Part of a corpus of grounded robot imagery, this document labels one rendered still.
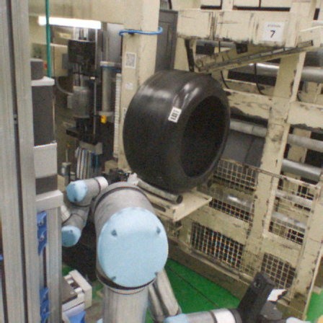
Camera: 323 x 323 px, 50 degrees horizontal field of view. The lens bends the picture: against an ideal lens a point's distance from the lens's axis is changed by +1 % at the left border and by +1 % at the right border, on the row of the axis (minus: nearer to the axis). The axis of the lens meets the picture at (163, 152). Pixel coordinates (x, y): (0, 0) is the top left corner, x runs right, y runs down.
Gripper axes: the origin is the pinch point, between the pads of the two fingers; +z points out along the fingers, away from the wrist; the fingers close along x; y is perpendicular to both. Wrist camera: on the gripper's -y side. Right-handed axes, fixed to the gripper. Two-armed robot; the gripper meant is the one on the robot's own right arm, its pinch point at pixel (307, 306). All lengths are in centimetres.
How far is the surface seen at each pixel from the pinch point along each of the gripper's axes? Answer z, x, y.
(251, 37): 28, -90, -74
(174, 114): -11, -77, -38
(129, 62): -24, -119, -60
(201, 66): 19, -127, -61
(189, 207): 7, -99, 13
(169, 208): -8, -89, 8
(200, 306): 28, -123, 90
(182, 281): 24, -147, 87
